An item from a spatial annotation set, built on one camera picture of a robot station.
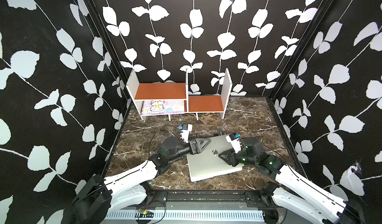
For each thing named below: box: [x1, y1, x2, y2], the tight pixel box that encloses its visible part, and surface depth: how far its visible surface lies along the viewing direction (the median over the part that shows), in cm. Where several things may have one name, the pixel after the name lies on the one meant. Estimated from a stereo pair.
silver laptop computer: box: [186, 134, 243, 183], surface depth 80 cm
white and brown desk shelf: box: [125, 67, 233, 121], surface depth 99 cm
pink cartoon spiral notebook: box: [141, 100, 185, 116], surface depth 98 cm
